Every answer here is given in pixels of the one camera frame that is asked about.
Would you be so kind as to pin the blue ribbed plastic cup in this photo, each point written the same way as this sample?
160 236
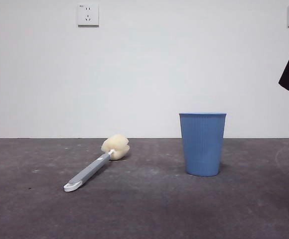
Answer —
203 145

